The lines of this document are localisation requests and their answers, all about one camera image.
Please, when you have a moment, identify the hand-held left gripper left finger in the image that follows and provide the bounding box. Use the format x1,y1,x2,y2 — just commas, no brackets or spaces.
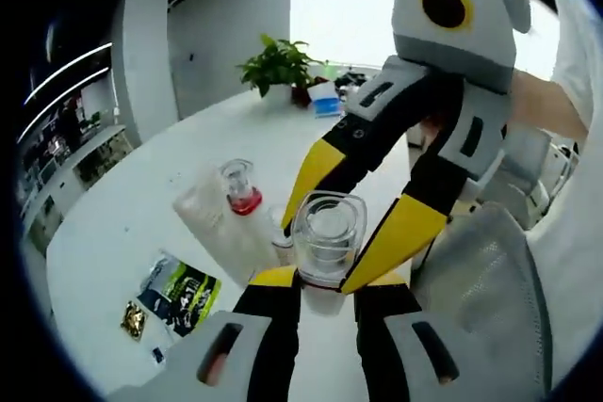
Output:
106,265,302,402

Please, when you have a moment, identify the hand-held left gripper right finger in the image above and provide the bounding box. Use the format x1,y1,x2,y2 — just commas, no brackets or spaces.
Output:
355,278,515,402

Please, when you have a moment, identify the green black packet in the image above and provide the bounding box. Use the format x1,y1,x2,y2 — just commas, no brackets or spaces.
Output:
139,250,223,338

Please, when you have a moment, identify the small white skincare bottle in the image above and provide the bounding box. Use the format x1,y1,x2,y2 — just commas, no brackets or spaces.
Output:
267,203,296,263
290,190,368,318

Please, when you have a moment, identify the tall white skincare pump bottle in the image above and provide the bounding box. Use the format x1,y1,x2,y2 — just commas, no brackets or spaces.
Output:
220,159,280,262

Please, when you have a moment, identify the blue white box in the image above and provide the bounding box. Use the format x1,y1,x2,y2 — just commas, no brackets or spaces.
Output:
308,84,346,119

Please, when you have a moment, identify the small black device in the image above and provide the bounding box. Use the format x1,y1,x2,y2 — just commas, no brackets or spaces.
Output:
336,72,373,93

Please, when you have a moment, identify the white office chair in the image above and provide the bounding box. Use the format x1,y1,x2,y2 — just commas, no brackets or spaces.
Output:
498,128,581,230

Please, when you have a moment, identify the small red pot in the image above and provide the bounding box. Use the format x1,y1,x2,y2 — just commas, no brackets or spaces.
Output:
291,86,313,109

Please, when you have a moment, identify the green plant in white pot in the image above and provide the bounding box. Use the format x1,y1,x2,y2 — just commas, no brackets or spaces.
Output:
237,34,326,109

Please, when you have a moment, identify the grey mesh chair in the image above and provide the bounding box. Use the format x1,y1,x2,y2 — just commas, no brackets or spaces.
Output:
423,201,553,390

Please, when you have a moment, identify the gold foil sachet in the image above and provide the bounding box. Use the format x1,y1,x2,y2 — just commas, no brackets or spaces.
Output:
120,298,153,342

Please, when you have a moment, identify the person in white shirt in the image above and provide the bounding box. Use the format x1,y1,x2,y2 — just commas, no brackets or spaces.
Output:
527,0,603,375

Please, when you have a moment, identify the white background counter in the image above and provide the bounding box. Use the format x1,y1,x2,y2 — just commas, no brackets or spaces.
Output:
18,123,134,253

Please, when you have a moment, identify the ceiling light strip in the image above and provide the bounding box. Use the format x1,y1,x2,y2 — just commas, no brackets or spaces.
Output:
16,66,110,144
23,41,114,106

